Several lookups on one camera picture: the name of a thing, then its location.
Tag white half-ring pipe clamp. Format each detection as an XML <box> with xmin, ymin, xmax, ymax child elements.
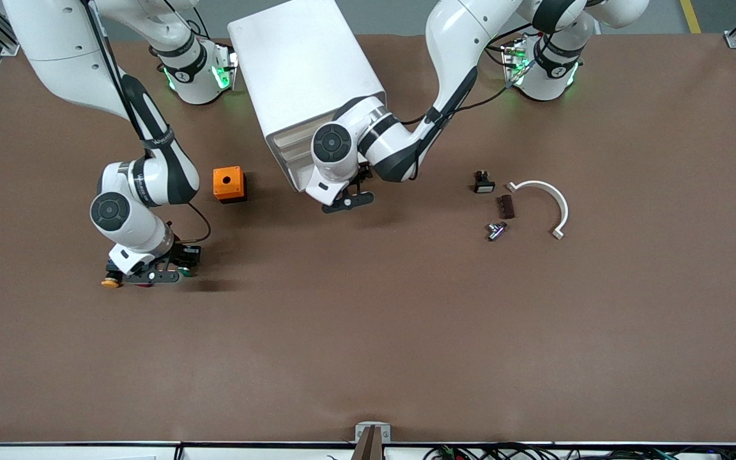
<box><xmin>507</xmin><ymin>180</ymin><xmax>569</xmax><ymax>240</ymax></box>

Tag brown table cover mat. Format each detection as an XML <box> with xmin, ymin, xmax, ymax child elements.
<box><xmin>0</xmin><ymin>32</ymin><xmax>736</xmax><ymax>445</ymax></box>

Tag white table edge rail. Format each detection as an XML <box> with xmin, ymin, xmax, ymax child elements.
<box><xmin>0</xmin><ymin>442</ymin><xmax>736</xmax><ymax>460</ymax></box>

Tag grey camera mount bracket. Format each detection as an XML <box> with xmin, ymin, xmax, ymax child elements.
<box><xmin>355</xmin><ymin>422</ymin><xmax>391</xmax><ymax>460</ymax></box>

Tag black arm base cable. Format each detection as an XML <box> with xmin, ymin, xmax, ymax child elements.
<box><xmin>484</xmin><ymin>40</ymin><xmax>512</xmax><ymax>68</ymax></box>

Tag black left camera cable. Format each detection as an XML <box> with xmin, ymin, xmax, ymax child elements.
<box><xmin>399</xmin><ymin>64</ymin><xmax>517</xmax><ymax>126</ymax></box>

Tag tangled black cables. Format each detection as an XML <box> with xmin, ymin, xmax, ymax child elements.
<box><xmin>425</xmin><ymin>443</ymin><xmax>736</xmax><ymax>460</ymax></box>

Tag lowest white cabinet drawer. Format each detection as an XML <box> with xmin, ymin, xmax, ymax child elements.
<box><xmin>288</xmin><ymin>165</ymin><xmax>319</xmax><ymax>191</ymax></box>

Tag orange button enclosure box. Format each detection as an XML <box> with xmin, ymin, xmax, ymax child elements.
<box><xmin>213</xmin><ymin>166</ymin><xmax>248</xmax><ymax>204</ymax></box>

